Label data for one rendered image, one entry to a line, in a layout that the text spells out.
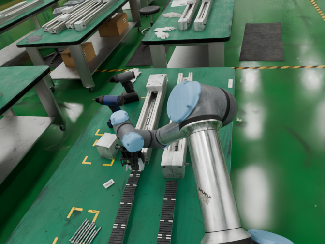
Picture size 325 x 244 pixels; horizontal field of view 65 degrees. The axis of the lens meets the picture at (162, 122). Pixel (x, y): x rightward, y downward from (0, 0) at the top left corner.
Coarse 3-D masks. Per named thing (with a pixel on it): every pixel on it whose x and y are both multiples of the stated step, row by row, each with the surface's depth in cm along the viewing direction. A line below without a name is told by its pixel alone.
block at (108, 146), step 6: (102, 138) 140; (108, 138) 139; (114, 138) 138; (96, 144) 137; (102, 144) 136; (108, 144) 135; (114, 144) 138; (102, 150) 138; (108, 150) 135; (114, 150) 139; (102, 156) 142; (108, 156) 139; (114, 156) 139
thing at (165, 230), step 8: (168, 184) 117; (176, 184) 117; (168, 192) 114; (168, 200) 111; (168, 208) 108; (168, 216) 105; (160, 224) 103; (168, 224) 102; (160, 232) 100; (168, 232) 99; (160, 240) 97; (168, 240) 97
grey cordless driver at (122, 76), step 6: (126, 72) 171; (132, 72) 171; (114, 78) 169; (120, 78) 169; (126, 78) 170; (132, 78) 171; (126, 84) 174; (132, 84) 176; (126, 90) 177; (132, 90) 178; (126, 96) 178; (132, 96) 178; (126, 102) 180
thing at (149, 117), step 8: (152, 96) 175; (160, 96) 166; (144, 104) 162; (152, 104) 166; (160, 104) 165; (144, 112) 155; (152, 112) 154; (160, 112) 164; (144, 120) 153; (152, 120) 148; (136, 128) 144; (144, 128) 148; (152, 128) 143; (144, 152) 128
